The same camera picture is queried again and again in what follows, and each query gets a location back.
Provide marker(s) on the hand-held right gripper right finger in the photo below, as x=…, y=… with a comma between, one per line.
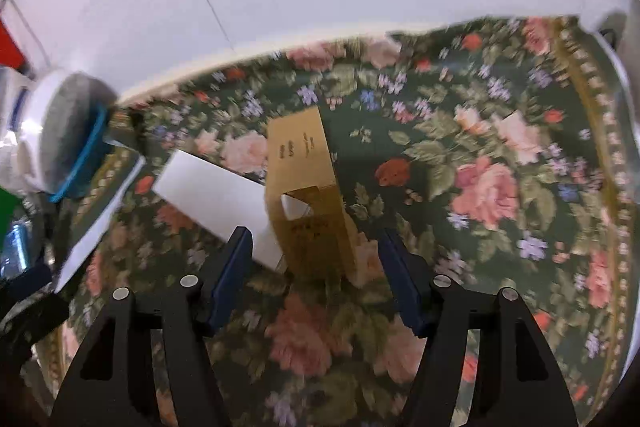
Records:
x=400, y=277

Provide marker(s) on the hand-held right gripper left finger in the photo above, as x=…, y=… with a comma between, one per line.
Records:
x=232, y=272

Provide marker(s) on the brown cardboard packaging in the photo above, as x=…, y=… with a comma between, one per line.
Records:
x=300, y=147

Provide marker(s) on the white paper sheet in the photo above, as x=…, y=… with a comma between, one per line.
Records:
x=210, y=192

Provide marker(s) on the green object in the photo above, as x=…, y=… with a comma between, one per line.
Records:
x=9, y=217

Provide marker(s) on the green floral rug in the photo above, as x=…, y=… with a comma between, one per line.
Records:
x=450, y=132

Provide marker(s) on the blue tray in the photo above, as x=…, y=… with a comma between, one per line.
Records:
x=82, y=167

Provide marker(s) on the white round container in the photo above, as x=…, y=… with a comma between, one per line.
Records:
x=65, y=127

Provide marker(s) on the red object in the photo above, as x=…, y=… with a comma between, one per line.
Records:
x=10, y=47

